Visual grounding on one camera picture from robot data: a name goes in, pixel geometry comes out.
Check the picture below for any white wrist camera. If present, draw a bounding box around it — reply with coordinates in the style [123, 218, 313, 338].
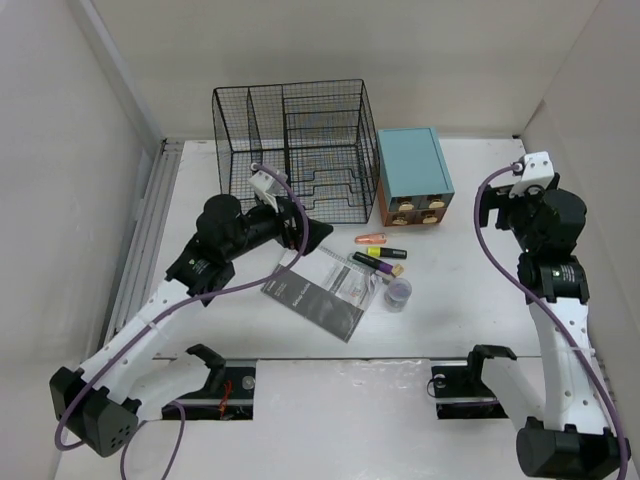
[249, 170, 288, 211]
[509, 151, 555, 198]

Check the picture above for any orange highlighter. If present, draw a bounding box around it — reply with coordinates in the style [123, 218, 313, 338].
[354, 233, 387, 245]

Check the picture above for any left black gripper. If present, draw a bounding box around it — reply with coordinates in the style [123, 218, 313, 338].
[224, 192, 331, 261]

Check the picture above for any black setup guide booklet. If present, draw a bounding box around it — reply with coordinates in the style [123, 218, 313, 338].
[261, 267, 375, 343]

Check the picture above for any teal and orange drawer box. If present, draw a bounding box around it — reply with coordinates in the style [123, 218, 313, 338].
[377, 127, 455, 227]

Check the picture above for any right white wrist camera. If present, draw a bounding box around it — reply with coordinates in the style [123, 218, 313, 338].
[509, 151, 555, 198]

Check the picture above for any aluminium rail frame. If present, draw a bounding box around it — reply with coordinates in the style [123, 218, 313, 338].
[98, 139, 184, 347]

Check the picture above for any clear jar of pins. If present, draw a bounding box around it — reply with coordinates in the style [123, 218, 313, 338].
[384, 278, 412, 312]

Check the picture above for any purple cable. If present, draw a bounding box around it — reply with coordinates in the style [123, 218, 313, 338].
[54, 162, 309, 480]
[473, 163, 632, 480]

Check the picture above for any small wooden block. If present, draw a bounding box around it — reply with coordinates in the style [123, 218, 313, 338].
[392, 264, 404, 277]

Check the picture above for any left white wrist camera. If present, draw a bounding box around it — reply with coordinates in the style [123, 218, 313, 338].
[249, 170, 288, 211]

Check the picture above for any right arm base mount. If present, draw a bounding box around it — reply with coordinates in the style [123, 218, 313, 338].
[427, 361, 507, 420]

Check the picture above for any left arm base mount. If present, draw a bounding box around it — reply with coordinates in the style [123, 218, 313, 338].
[176, 360, 257, 421]

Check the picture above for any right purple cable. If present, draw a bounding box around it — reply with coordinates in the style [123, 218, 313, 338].
[473, 163, 632, 480]

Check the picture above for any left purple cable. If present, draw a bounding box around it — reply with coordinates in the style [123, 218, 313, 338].
[54, 162, 309, 480]

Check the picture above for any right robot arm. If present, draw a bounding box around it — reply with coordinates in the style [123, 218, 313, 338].
[463, 182, 631, 479]

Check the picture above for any yellow highlighter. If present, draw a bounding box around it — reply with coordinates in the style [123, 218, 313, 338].
[367, 246, 408, 260]

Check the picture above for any black wire mesh organizer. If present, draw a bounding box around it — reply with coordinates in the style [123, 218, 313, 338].
[211, 79, 380, 224]

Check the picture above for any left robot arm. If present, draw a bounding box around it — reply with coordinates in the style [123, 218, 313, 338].
[49, 194, 333, 457]

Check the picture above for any purple black highlighter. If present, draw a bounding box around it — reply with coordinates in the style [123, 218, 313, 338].
[352, 252, 394, 275]

